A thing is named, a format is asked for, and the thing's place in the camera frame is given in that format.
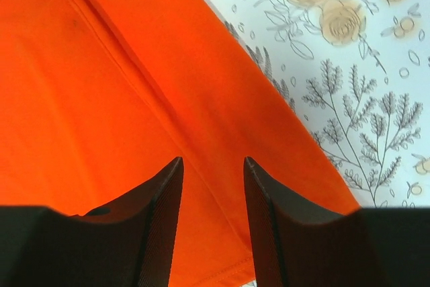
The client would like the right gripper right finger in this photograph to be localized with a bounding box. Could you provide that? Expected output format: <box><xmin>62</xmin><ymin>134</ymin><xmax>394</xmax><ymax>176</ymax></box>
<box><xmin>244</xmin><ymin>157</ymin><xmax>429</xmax><ymax>286</ymax></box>

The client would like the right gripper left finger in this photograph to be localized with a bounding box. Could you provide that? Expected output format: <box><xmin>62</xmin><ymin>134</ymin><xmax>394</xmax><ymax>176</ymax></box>
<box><xmin>1</xmin><ymin>157</ymin><xmax>183</xmax><ymax>286</ymax></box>

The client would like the orange t shirt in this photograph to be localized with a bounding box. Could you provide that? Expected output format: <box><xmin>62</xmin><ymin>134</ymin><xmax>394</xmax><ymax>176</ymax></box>
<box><xmin>1</xmin><ymin>0</ymin><xmax>358</xmax><ymax>286</ymax></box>

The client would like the floral table mat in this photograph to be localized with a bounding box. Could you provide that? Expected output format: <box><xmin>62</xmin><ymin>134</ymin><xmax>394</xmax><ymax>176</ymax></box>
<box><xmin>204</xmin><ymin>0</ymin><xmax>429</xmax><ymax>208</ymax></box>

